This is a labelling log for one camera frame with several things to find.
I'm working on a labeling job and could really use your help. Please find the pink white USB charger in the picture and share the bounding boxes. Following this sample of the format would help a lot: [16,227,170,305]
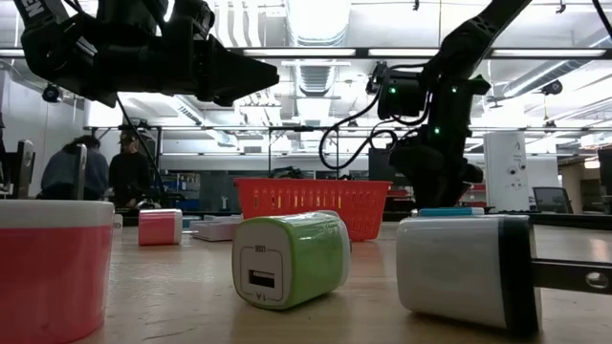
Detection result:
[138,208,184,247]
[0,199,116,344]

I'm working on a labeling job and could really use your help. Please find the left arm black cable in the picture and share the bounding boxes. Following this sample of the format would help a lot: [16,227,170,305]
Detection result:
[116,95,166,202]

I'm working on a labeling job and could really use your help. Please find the white black USB charger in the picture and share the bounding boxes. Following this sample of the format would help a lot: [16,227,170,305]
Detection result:
[395,213,612,335]

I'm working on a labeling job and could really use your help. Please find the white square pillar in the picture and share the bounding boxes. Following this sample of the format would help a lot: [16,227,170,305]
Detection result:
[483,131,531,212]

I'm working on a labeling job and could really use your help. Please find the person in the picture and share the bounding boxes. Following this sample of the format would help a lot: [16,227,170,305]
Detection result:
[40,135,110,201]
[108,129,155,207]

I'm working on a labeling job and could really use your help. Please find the black aluminium table frame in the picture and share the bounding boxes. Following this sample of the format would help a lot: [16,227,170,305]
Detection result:
[114,205,612,231]

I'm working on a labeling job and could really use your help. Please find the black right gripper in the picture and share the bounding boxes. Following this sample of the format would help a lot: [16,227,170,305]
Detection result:
[389,137,486,210]

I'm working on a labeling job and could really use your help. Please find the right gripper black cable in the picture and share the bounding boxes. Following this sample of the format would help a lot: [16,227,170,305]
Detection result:
[318,83,431,172]

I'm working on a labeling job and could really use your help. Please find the red tool cabinet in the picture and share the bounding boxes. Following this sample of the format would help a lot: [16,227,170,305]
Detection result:
[470,183,489,207]

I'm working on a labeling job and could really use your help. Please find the blue storage shelf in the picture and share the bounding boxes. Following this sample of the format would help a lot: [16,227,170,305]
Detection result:
[162,172,202,211]

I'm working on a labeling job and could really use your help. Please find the silver round ventilation duct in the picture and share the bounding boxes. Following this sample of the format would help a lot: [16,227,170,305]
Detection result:
[285,0,353,97]

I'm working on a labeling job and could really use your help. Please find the red plastic basket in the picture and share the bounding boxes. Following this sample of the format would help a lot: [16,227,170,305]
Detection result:
[232,177,394,243]

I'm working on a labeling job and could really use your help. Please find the white box with dark window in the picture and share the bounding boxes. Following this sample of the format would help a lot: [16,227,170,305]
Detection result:
[189,217,243,242]

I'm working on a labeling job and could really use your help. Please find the grey monitor stand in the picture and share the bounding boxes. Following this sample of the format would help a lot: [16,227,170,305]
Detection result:
[71,143,89,201]
[11,139,36,200]

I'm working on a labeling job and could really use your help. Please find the green white USB charger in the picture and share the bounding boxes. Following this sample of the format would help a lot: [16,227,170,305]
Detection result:
[230,209,353,312]

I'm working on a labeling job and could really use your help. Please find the silver slanted ceiling duct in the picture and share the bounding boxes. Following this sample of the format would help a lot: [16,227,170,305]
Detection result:
[501,59,587,99]

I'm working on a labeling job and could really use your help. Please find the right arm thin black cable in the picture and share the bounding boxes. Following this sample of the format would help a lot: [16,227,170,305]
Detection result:
[591,0,612,39]

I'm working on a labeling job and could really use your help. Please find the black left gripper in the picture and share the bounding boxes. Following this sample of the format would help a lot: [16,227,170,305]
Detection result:
[85,0,281,109]

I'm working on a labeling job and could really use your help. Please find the tan wooden cabinet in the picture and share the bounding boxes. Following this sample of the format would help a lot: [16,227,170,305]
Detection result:
[559,155,604,214]

